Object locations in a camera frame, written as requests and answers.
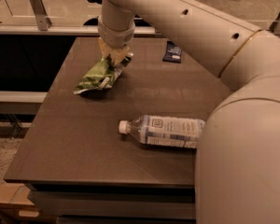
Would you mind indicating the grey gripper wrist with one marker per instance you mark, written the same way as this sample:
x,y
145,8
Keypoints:
x,y
116,34

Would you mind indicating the green jalapeno chip bag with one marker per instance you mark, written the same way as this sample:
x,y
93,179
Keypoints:
x,y
102,76

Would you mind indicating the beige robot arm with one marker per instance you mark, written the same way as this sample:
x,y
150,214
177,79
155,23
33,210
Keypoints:
x,y
237,169

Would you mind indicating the small dark blue packet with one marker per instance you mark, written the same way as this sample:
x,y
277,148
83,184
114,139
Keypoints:
x,y
173,53

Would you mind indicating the clear plastic water bottle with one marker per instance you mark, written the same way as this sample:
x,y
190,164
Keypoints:
x,y
164,131

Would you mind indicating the cardboard box under table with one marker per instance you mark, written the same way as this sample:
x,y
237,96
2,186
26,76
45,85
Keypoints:
x,y
15,208

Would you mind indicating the left metal rail bracket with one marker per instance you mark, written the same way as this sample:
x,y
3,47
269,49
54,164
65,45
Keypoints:
x,y
42,19

